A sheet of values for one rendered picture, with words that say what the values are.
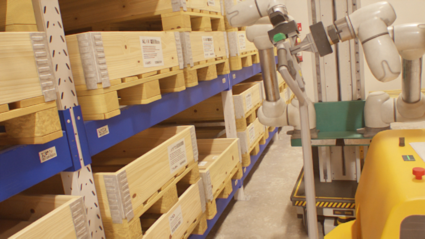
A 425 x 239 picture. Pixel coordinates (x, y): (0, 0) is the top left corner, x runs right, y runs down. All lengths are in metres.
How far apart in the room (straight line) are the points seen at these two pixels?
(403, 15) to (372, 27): 5.68
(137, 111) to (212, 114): 1.63
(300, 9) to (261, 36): 4.83
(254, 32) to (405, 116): 1.06
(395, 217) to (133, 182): 1.01
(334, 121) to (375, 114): 0.32
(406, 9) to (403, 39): 5.15
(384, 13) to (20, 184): 1.35
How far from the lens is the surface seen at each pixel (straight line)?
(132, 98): 1.76
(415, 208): 1.25
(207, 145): 3.15
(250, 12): 1.74
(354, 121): 2.60
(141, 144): 2.34
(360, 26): 1.43
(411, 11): 7.12
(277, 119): 2.48
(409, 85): 2.24
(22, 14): 1.23
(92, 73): 1.45
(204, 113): 3.33
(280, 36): 1.49
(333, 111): 2.59
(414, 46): 1.98
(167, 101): 2.01
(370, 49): 1.42
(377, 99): 2.42
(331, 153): 2.77
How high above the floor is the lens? 1.40
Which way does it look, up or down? 11 degrees down
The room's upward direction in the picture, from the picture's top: 7 degrees counter-clockwise
